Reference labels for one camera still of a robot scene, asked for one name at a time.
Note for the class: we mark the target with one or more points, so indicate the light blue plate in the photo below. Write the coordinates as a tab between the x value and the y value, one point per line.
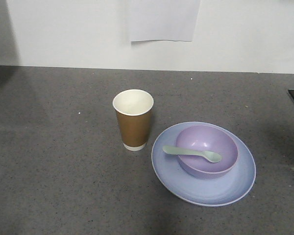
212	192

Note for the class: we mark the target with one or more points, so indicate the brown paper cup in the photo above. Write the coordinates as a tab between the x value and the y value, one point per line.
133	110

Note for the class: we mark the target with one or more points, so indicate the lilac plastic bowl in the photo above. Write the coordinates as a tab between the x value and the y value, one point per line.
207	138

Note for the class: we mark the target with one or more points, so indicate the mint green plastic spoon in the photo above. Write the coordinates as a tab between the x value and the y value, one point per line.
208	155

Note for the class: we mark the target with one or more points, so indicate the white paper sheet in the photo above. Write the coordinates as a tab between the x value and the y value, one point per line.
162	20

